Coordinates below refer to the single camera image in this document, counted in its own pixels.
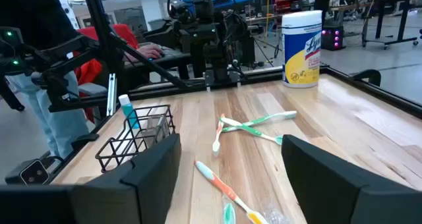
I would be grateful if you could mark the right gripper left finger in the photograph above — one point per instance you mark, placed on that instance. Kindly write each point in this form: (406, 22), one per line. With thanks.
(155, 171)

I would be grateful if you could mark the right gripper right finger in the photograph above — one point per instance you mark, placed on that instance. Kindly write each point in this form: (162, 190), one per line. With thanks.
(313, 171)

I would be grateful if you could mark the teal mouthwash bottle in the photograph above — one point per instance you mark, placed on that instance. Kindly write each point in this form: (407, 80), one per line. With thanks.
(127, 110)

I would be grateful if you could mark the orange white toothbrush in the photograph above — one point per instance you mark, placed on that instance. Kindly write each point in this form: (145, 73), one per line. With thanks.
(224, 187)
(217, 135)

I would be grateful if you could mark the green white toothbrush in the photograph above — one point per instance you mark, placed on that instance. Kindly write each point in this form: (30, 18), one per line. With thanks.
(250, 130)
(263, 119)

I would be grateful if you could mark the plastic green toothbrush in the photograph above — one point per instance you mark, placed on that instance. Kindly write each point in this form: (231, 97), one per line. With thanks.
(229, 214)

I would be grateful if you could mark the black background robot arm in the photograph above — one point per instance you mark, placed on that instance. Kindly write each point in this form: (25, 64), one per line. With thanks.
(59, 66)

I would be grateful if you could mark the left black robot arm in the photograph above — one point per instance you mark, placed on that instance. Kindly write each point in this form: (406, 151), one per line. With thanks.
(211, 36)

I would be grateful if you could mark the black table clamp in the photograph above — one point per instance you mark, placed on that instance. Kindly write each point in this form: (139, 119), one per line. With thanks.
(85, 139)
(371, 74)

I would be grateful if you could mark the white yellow blue wipes canister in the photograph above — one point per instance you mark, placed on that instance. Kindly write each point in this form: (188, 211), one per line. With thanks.
(301, 52)

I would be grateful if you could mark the person's hand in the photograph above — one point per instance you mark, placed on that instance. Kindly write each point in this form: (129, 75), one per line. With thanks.
(150, 51)

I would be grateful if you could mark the black computer tower pink lights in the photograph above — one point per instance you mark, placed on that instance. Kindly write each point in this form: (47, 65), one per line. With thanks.
(329, 36)

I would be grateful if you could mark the black standing desk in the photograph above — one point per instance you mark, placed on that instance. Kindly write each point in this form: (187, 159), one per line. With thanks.
(403, 16)

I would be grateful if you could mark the silver aluminium bracket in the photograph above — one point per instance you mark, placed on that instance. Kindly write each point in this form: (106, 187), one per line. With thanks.
(112, 92)

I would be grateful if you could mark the black depth camera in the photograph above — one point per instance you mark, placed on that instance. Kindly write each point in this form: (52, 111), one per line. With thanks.
(33, 173)

